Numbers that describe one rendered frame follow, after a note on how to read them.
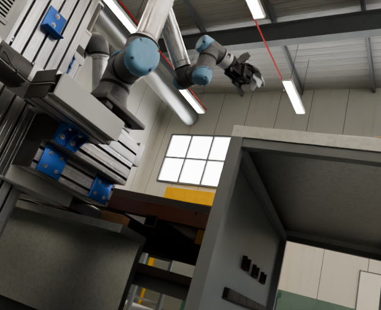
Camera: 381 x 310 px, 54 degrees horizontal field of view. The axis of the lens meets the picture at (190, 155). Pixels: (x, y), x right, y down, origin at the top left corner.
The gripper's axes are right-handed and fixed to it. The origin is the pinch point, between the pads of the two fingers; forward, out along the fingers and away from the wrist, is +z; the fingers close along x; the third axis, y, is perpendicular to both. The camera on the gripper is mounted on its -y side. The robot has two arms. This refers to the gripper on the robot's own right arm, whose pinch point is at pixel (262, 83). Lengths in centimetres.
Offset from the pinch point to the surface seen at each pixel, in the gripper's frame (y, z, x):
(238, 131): 46, -24, 20
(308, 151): 52, -11, 37
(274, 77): -658, 535, -548
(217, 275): 86, -8, 1
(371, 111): -556, 717, -350
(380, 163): 55, 0, 52
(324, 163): 45, 8, 28
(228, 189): 66, -23, 18
